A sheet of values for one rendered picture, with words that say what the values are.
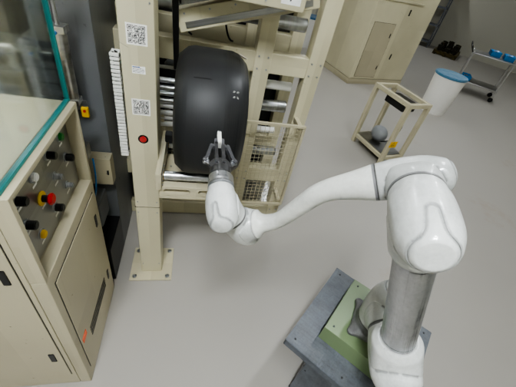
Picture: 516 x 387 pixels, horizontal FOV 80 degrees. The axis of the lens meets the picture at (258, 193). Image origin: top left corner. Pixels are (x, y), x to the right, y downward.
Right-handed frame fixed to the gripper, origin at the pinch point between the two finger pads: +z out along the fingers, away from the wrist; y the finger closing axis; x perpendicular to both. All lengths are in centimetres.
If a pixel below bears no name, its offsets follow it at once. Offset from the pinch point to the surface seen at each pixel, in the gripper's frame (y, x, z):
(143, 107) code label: 31.2, 5.4, 23.0
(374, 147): -214, 139, 179
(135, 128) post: 35.4, 15.9, 21.5
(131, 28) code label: 34, -25, 27
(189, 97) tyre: 12.3, -10.2, 11.1
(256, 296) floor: -39, 123, -15
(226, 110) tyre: -2.1, -7.7, 8.4
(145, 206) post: 34, 65, 15
